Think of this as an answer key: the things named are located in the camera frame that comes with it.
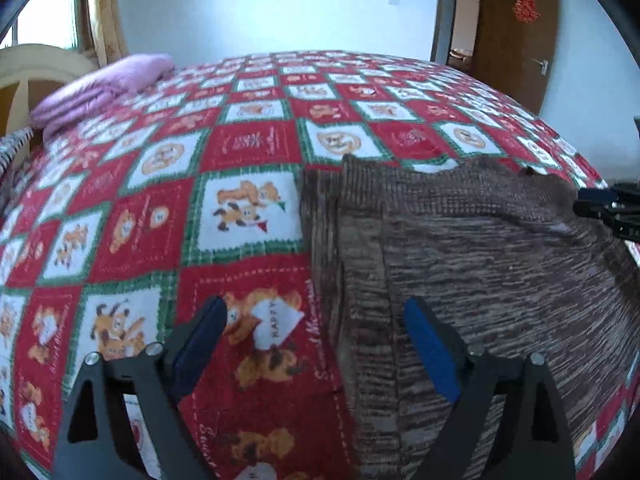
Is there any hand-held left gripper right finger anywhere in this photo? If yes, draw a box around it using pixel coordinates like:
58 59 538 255
402 296 576 480

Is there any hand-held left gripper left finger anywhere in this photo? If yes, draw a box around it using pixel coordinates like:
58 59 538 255
52 295 230 480

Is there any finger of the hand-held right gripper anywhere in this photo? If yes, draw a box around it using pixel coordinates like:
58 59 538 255
602 181 640 242
572 187 620 220

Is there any brown knitted sweater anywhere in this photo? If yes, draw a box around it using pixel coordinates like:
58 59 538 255
299 154 640 480

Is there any red checkered printed bedsheet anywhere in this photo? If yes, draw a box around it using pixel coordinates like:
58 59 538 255
0 50 640 480

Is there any brown wooden door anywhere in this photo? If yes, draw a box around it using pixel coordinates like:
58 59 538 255
470 0 560 116

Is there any red paper door decoration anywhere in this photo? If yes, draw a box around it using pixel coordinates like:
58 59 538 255
511 0 542 23

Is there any striped pillow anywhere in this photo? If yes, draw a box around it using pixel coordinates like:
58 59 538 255
0 126 35 176

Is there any folded purple blanket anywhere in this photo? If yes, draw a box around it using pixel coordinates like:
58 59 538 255
31 53 176 136

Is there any wooden bed headboard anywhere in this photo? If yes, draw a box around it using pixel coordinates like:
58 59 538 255
0 44 98 133

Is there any yellow patterned curtain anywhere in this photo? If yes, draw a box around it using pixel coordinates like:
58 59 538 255
86 0 130 67

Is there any window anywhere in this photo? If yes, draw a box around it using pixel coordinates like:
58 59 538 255
0 0 91 53

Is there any dark wooden door frame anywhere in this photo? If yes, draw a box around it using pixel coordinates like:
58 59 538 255
431 0 501 67

